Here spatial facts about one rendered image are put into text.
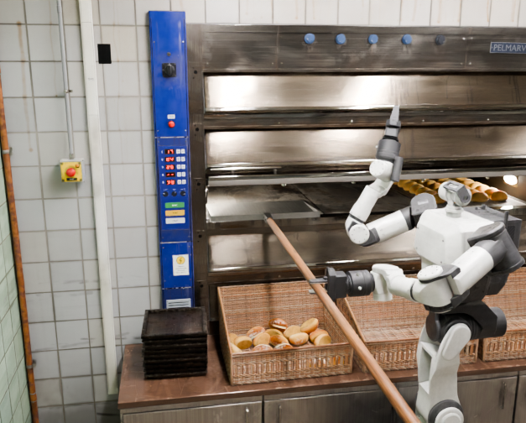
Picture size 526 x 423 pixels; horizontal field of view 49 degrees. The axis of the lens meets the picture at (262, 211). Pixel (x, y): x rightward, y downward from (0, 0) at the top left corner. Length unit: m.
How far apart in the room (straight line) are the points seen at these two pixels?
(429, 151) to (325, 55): 0.72
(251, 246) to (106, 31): 1.20
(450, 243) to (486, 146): 1.20
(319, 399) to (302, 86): 1.43
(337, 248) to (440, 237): 1.00
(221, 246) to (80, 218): 0.68
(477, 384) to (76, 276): 1.95
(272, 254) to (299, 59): 0.96
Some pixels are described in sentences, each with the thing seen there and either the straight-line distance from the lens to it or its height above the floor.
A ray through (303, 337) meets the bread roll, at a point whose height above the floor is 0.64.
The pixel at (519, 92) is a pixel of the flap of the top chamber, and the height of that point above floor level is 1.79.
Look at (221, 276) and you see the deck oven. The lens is 2.89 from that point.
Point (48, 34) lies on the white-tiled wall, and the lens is 2.73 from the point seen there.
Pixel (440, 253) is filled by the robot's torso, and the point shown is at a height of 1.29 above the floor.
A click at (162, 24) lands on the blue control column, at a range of 2.67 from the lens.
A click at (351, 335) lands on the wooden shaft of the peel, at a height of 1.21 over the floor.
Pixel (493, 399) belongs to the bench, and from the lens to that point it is 3.00.
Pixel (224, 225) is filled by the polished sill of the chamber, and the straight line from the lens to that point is 2.81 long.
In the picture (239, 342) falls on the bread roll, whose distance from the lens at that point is 2.79.
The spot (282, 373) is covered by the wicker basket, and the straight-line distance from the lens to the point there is 2.60.
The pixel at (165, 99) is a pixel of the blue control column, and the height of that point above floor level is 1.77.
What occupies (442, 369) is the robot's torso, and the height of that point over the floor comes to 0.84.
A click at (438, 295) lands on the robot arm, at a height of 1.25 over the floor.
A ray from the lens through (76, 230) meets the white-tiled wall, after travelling 2.83.
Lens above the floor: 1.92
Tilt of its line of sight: 14 degrees down
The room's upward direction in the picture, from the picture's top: straight up
